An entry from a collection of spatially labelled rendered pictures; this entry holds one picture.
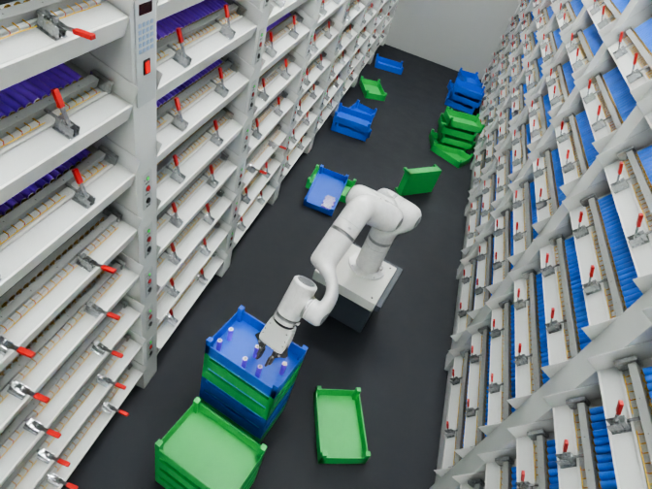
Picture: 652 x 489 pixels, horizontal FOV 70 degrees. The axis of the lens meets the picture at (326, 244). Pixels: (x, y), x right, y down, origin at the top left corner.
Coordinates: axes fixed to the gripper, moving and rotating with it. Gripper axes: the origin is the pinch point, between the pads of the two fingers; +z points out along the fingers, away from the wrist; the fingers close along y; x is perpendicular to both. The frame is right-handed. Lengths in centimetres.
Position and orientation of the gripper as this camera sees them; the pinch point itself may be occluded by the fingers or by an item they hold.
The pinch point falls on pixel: (265, 356)
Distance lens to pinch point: 164.5
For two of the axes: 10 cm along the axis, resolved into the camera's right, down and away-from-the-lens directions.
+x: -3.7, 1.2, -9.2
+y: -8.1, -5.3, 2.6
